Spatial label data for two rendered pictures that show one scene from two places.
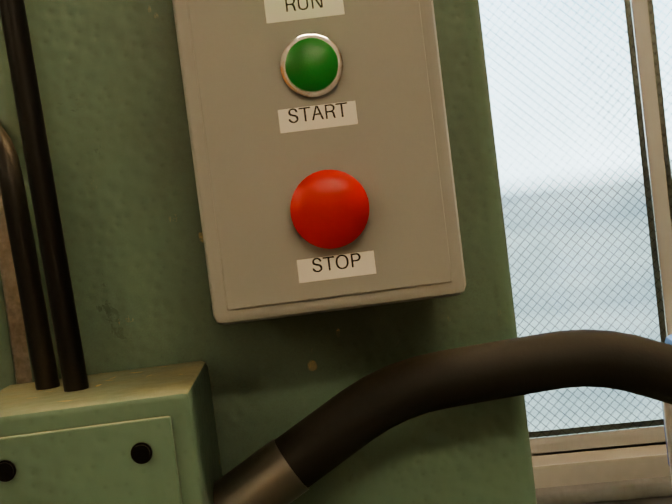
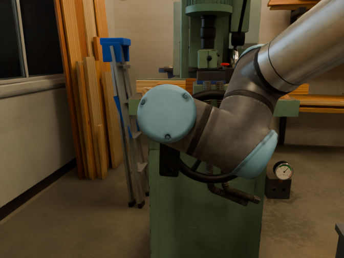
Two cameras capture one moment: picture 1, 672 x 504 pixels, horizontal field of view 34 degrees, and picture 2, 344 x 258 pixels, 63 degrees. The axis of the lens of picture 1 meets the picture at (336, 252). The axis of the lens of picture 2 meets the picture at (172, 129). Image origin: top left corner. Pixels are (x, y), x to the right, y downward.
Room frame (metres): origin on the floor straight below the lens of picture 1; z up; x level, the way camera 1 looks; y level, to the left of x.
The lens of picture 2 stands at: (0.63, 1.48, 1.05)
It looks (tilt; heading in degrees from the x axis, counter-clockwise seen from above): 15 degrees down; 274
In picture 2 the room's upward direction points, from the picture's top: straight up
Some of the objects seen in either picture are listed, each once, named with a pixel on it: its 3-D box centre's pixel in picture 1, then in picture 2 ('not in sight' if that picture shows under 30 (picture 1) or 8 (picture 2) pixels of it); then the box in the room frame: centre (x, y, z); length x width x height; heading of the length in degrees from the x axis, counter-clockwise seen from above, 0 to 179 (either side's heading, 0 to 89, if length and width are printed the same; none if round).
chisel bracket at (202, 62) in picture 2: not in sight; (207, 61); (0.58, 0.31, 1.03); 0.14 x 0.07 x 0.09; 92
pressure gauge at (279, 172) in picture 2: not in sight; (282, 172); (0.31, 0.53, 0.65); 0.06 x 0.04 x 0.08; 2
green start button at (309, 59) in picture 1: (311, 65); not in sight; (0.41, 0.00, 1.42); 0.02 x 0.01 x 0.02; 92
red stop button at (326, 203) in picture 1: (329, 209); not in sight; (0.41, 0.00, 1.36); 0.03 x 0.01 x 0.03; 92
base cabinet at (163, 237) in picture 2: not in sight; (200, 199); (0.58, 0.21, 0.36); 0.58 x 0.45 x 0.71; 92
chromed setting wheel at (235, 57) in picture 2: not in sight; (233, 62); (0.46, 0.19, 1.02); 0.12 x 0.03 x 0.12; 92
